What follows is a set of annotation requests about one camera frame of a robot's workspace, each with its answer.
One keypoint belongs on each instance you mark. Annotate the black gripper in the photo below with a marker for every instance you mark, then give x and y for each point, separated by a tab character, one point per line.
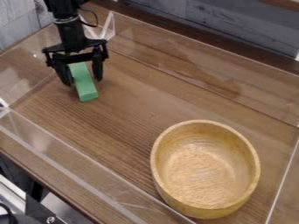
76	48

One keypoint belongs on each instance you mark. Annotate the green rectangular block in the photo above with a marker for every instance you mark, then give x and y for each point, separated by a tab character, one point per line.
84	84

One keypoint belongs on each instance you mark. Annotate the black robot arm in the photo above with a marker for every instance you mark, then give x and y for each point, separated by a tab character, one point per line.
65	11

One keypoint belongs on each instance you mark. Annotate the light wooden bowl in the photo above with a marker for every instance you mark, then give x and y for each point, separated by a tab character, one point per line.
205	168

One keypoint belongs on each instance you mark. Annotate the clear acrylic enclosure wall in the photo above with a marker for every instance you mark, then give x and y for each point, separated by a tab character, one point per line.
86	148

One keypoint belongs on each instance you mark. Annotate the black metal bracket with bolt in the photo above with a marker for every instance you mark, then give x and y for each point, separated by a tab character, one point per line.
40	213

